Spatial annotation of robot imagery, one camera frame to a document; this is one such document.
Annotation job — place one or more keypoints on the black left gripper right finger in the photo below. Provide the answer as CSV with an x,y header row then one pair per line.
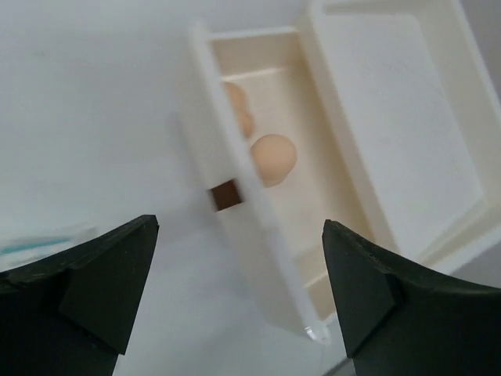
x,y
398,317

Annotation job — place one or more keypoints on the white cotton pad pack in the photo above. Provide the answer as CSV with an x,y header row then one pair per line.
x,y
22,249

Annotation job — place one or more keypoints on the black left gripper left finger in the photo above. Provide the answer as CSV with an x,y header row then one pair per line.
x,y
72,313

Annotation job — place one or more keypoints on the white drawer cabinet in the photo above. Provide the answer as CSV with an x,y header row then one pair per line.
x,y
417,121

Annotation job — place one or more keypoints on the beige makeup sponge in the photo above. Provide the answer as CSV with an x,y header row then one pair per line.
x,y
275,156
238,99

